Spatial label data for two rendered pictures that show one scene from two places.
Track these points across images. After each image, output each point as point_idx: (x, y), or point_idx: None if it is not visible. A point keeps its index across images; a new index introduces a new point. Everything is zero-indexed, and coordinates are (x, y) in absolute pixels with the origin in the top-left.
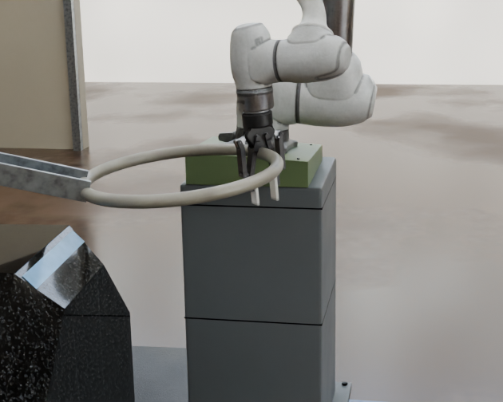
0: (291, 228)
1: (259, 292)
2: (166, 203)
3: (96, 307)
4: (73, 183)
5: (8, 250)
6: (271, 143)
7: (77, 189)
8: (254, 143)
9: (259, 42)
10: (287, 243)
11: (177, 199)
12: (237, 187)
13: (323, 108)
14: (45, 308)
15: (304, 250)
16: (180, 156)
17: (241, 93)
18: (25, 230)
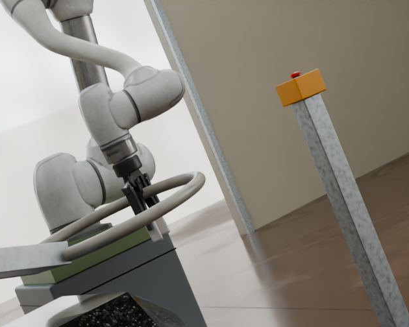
0: (160, 278)
1: None
2: (167, 207)
3: None
4: (55, 248)
5: (65, 309)
6: (146, 183)
7: (60, 252)
8: (137, 185)
9: (111, 94)
10: (163, 292)
11: (174, 200)
12: (200, 179)
13: None
14: (167, 314)
15: (178, 291)
16: (67, 237)
17: (113, 144)
18: (35, 313)
